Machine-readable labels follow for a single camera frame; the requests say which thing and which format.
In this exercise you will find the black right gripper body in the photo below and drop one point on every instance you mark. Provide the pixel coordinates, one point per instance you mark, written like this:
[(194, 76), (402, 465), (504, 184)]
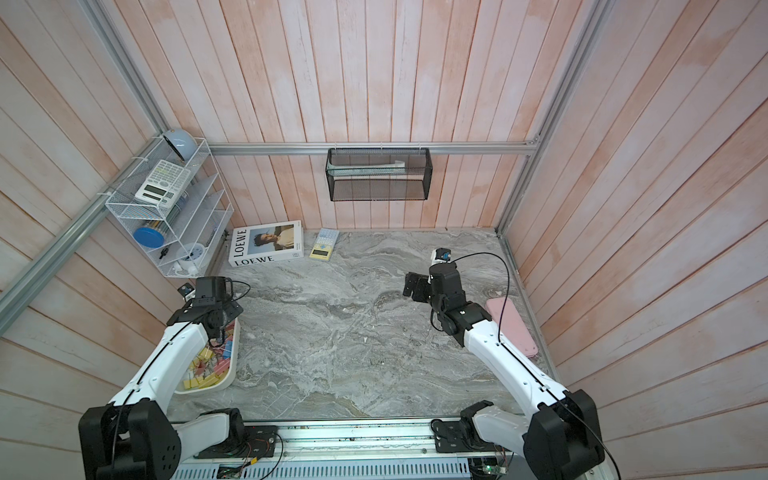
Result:
[(425, 291)]

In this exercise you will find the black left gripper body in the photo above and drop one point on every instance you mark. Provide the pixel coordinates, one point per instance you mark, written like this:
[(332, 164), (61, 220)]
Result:
[(231, 310)]

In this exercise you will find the white plastic storage box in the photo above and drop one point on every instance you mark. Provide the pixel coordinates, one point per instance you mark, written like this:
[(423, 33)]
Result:
[(213, 369)]

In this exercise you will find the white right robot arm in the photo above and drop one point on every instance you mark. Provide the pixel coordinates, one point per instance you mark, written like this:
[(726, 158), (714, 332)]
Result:
[(558, 432)]

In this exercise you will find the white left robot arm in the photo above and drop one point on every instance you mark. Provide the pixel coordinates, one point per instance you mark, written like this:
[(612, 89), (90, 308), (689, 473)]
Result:
[(131, 437)]

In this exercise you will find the pink plastic box lid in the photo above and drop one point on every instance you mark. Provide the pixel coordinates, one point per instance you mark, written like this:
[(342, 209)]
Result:
[(513, 328)]

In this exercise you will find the LOEWE white book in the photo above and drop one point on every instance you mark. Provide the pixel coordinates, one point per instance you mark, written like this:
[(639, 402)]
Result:
[(266, 243)]

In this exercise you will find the yellow blue small calculator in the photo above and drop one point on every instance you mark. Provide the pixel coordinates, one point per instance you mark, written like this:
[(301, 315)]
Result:
[(324, 244)]

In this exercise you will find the green white item in basket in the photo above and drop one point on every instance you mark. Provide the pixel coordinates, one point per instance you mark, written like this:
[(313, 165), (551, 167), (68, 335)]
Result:
[(354, 171)]

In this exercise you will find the white desk calculator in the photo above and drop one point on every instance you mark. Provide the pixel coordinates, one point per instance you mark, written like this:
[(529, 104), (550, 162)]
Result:
[(164, 184)]

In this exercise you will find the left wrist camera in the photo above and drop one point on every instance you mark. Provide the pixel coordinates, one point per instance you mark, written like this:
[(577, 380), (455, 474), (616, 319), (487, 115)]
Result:
[(187, 290)]

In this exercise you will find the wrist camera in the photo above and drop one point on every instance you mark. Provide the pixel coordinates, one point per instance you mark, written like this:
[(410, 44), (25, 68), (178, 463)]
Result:
[(187, 290), (440, 255)]

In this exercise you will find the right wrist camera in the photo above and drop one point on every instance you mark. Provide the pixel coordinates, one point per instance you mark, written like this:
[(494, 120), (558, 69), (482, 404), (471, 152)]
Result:
[(440, 255)]

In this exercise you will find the white wire wall shelf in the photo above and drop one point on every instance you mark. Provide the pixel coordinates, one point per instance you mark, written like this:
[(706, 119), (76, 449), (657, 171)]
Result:
[(200, 215)]

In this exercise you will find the black mesh wall basket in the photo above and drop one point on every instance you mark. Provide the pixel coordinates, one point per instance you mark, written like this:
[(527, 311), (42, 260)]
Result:
[(413, 186)]

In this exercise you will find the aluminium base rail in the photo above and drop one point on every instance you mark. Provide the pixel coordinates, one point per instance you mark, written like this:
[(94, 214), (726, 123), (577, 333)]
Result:
[(415, 448)]

